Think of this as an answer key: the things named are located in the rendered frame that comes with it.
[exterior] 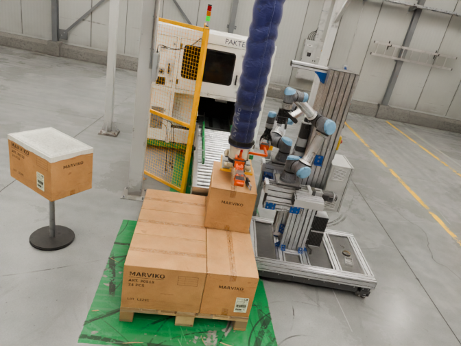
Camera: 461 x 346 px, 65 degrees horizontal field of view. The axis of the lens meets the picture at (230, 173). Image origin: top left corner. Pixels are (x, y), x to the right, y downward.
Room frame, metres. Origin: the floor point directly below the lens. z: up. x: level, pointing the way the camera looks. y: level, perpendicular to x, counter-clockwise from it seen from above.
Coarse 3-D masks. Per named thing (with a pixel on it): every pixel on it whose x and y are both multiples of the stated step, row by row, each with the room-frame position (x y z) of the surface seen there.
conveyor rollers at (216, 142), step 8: (200, 128) 5.54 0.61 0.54; (208, 136) 5.23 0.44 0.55; (216, 136) 5.32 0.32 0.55; (224, 136) 5.42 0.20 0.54; (200, 144) 4.83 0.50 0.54; (208, 144) 4.86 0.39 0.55; (216, 144) 4.96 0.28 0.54; (224, 144) 5.06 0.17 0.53; (200, 152) 4.49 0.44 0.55; (208, 152) 4.58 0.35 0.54; (216, 152) 4.61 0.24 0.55; (200, 160) 4.23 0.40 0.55; (208, 160) 4.31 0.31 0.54; (216, 160) 4.34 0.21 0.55; (200, 168) 4.03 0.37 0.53; (208, 168) 4.04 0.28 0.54; (200, 176) 3.76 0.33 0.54; (208, 176) 3.79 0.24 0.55; (200, 184) 3.58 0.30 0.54; (208, 184) 3.60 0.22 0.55
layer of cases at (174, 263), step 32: (160, 192) 3.20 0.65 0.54; (160, 224) 2.64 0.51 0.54; (192, 224) 2.74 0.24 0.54; (128, 256) 2.15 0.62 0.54; (160, 256) 2.22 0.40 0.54; (192, 256) 2.30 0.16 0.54; (224, 256) 2.38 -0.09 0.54; (128, 288) 2.06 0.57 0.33; (160, 288) 2.09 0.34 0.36; (192, 288) 2.13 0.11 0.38; (224, 288) 2.16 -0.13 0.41; (256, 288) 2.20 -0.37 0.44
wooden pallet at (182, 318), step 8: (120, 312) 2.05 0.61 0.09; (128, 312) 2.06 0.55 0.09; (144, 312) 2.08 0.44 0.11; (152, 312) 2.08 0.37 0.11; (160, 312) 2.09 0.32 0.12; (168, 312) 2.10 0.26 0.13; (176, 312) 2.11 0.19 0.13; (184, 312) 2.12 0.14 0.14; (120, 320) 2.05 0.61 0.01; (128, 320) 2.06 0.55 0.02; (176, 320) 2.11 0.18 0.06; (184, 320) 2.12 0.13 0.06; (192, 320) 2.13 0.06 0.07; (232, 320) 2.18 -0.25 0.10; (240, 320) 2.19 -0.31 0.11; (240, 328) 2.19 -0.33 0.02
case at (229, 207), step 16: (224, 176) 3.01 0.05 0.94; (208, 192) 3.33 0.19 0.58; (224, 192) 2.75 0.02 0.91; (240, 192) 2.76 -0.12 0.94; (256, 192) 2.81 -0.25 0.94; (208, 208) 2.74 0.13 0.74; (224, 208) 2.75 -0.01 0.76; (240, 208) 2.76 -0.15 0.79; (208, 224) 2.74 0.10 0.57; (224, 224) 2.76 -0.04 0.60; (240, 224) 2.77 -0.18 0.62
